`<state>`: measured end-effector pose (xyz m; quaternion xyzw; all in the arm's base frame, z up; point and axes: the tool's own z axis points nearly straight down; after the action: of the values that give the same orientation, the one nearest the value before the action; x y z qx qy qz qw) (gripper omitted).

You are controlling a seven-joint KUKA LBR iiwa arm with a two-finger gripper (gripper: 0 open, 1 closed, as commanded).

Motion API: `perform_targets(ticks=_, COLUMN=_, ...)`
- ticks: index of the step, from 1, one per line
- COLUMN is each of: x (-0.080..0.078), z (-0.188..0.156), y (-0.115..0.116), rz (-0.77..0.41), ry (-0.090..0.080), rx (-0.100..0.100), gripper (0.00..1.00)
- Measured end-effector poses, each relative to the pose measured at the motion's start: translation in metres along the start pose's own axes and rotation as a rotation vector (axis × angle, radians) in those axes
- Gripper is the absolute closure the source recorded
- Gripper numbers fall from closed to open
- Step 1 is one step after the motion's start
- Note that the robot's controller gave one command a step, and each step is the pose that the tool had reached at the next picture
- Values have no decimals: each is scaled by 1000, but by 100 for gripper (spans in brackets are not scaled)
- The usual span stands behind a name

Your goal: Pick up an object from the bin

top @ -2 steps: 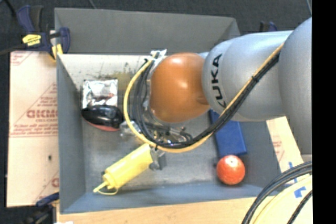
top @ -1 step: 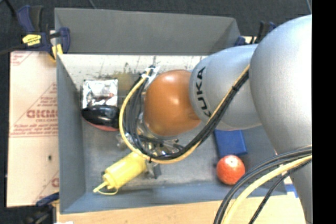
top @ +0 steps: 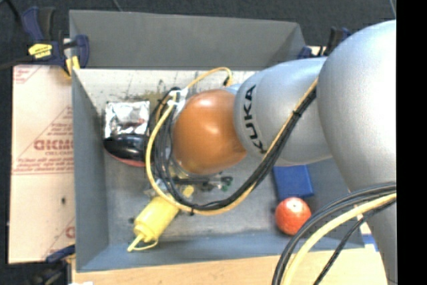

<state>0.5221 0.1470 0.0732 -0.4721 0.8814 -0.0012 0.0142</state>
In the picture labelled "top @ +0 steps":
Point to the black and red round object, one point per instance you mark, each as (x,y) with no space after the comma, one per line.
(125,148)

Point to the blue sponge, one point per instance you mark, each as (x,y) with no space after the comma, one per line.
(293,182)

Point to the grey metal bin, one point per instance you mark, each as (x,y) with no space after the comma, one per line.
(173,43)

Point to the yellow squeeze bottle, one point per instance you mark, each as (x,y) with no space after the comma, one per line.
(156,215)

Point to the brown cardboard board, red print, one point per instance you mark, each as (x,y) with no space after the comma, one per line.
(40,197)

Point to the silver foil packet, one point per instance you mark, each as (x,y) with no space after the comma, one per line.
(126,117)

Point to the orange-red ball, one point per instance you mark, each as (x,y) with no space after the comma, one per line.
(292,215)

